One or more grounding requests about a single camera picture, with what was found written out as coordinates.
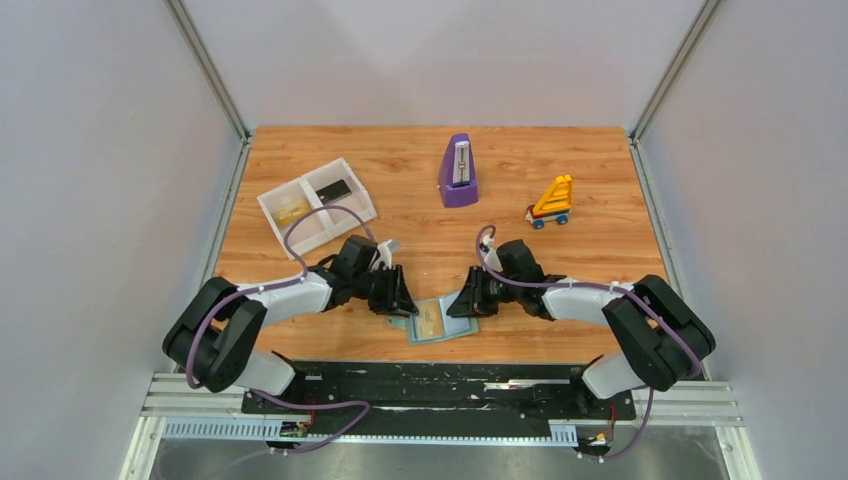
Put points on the yellow toy car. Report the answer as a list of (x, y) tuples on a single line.
[(554, 206)]

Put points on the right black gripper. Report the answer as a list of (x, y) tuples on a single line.
[(472, 301)]

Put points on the green card holder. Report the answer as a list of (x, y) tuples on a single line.
[(453, 327)]

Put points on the white two-compartment tray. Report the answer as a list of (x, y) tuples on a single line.
[(322, 223)]

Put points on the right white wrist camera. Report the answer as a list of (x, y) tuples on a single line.
[(490, 258)]

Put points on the aluminium slotted rail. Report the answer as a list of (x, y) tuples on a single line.
[(234, 415)]

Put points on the purple metronome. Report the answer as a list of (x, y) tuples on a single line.
[(457, 183)]

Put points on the black card in tray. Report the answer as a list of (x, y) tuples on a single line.
[(334, 192)]

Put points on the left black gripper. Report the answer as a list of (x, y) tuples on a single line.
[(397, 300)]

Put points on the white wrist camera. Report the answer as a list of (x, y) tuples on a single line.
[(384, 254), (490, 258)]

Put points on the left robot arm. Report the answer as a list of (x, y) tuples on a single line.
[(214, 339)]

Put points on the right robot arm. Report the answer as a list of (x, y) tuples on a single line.
[(661, 340)]

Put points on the gold card in tray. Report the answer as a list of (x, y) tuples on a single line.
[(291, 212)]

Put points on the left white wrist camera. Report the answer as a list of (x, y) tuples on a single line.
[(384, 254)]

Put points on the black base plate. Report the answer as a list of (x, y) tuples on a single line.
[(542, 390)]

